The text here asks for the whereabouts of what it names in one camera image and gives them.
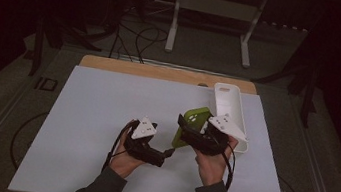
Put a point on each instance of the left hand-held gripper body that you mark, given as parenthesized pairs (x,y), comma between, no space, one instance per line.
(145,129)

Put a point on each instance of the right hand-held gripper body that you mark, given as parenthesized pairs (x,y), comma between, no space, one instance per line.
(226,125)

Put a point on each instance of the person's left hand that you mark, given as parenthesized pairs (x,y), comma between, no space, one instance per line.
(123,163)

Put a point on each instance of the person's right hand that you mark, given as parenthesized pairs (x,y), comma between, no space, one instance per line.
(213,169)

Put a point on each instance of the black tripod stand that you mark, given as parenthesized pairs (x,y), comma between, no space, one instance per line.
(39,47)
(308,95)

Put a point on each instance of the white plastic bin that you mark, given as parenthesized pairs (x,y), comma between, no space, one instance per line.
(228,102)

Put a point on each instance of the white table mat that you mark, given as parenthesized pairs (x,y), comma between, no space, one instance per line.
(95,115)

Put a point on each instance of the white metal stand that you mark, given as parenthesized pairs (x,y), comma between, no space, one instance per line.
(218,6)

